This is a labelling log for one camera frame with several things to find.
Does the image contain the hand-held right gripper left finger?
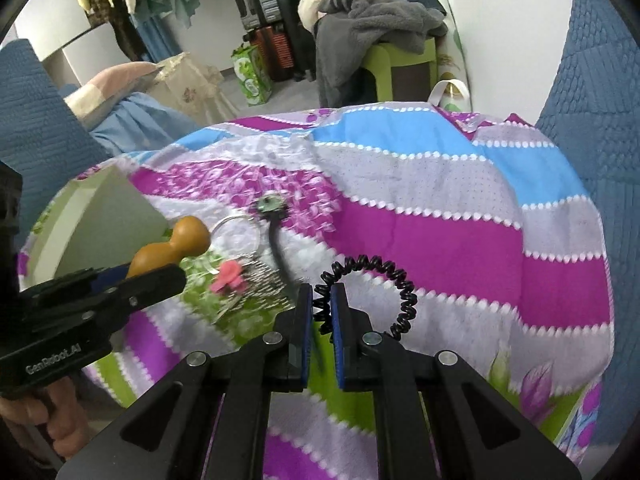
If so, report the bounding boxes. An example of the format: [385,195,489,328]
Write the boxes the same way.
[55,282,316,480]

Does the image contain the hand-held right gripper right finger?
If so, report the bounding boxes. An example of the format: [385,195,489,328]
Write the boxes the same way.
[330,282,583,480]

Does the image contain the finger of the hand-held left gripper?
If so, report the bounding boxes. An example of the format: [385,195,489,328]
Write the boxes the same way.
[30,262,187,336]
[19,266,132,307]

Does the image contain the white cardboard box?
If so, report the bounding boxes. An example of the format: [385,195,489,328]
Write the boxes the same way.
[20,165,171,282]

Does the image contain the wooden gourd pendant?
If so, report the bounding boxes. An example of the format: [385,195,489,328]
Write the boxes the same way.
[125,216,212,281]

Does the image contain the black spiral hair tie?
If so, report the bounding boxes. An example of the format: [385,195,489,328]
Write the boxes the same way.
[314,255,419,342]

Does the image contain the small silver keyring tool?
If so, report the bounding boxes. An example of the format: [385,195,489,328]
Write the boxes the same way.
[212,295,247,325]

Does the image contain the pink charm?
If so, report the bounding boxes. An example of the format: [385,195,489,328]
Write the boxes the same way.
[210,260,246,294]

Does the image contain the silver ring bangle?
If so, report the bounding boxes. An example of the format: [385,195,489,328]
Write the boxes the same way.
[207,214,264,272]

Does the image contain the black strap with clip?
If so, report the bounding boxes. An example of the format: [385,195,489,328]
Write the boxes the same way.
[252,195,302,287]

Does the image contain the person's left hand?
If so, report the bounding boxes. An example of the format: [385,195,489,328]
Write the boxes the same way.
[0,375,90,457]

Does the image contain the striped floral blanket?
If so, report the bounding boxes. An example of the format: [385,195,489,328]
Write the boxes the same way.
[17,102,616,480]

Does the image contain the light blue cloth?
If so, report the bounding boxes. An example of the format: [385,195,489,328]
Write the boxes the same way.
[90,92,202,157]

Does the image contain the blue quilted sofa cushion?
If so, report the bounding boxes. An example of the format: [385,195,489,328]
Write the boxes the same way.
[535,0,640,381]
[0,40,112,252]

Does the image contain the pink and cream pillow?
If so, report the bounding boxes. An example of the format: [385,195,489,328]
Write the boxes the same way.
[62,61,164,129]

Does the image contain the green shopping bag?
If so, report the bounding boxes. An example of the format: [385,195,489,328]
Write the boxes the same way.
[231,44,274,107]

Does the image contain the orange suitcase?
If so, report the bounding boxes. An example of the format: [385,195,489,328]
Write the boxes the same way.
[247,25,297,84]

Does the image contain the green plastic stool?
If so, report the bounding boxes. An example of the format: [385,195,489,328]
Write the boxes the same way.
[361,37,439,106]

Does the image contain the grey fleece clothes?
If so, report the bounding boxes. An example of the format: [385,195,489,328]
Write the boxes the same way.
[315,0,449,107]

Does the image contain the floral printed board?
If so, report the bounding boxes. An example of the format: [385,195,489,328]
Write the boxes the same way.
[417,0,472,112]

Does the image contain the cream cloth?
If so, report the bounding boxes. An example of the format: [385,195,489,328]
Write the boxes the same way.
[298,0,347,34]

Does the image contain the white strap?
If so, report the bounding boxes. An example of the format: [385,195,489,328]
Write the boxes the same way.
[429,80,471,111]

